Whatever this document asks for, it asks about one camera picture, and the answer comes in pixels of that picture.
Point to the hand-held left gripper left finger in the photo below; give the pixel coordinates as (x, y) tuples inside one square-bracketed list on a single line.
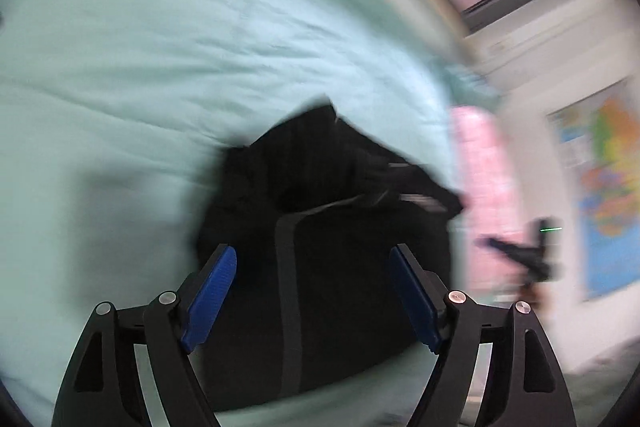
[(210, 297)]

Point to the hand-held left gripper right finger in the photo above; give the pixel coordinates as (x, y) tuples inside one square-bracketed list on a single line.
[(415, 297)]

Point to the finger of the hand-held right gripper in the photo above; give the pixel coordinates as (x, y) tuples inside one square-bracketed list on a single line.
[(502, 248)]

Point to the black hooded jacket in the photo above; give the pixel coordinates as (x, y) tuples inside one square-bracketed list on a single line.
[(340, 297)]

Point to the pink patterned pillow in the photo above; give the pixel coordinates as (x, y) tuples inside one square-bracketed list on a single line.
[(480, 167)]

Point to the teal pillow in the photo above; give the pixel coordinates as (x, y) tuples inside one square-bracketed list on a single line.
[(470, 84)]

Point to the teal quilt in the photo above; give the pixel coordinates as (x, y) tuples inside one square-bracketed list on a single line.
[(150, 57)]

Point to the colourful wall map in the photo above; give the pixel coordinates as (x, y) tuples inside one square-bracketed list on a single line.
[(610, 207)]

